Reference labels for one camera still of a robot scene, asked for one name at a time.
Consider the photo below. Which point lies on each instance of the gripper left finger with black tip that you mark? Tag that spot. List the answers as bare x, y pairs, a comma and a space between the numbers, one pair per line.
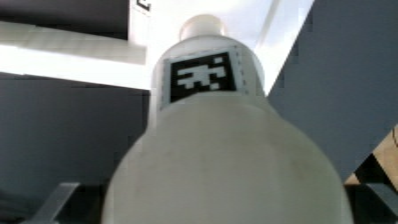
54, 204

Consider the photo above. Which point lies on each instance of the gripper right finger with grey tip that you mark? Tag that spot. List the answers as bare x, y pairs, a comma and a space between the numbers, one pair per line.
380, 204

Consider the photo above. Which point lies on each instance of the white lamp bulb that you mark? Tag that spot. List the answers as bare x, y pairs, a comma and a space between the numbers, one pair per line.
224, 167

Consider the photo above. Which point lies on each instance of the white lamp base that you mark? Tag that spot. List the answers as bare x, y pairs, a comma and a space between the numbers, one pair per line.
261, 22

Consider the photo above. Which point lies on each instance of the white front fence rail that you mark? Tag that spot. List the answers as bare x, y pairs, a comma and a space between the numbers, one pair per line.
66, 55

